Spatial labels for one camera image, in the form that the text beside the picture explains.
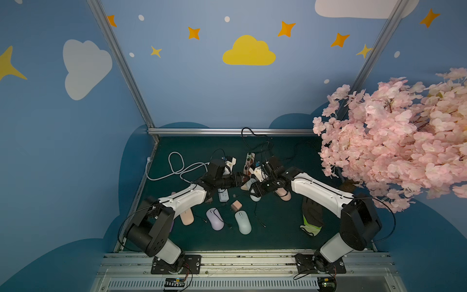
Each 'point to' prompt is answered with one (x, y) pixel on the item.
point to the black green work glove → (313, 216)
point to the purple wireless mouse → (216, 218)
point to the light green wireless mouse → (245, 225)
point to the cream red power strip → (250, 160)
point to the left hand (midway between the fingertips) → (247, 176)
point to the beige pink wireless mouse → (187, 217)
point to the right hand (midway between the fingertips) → (255, 187)
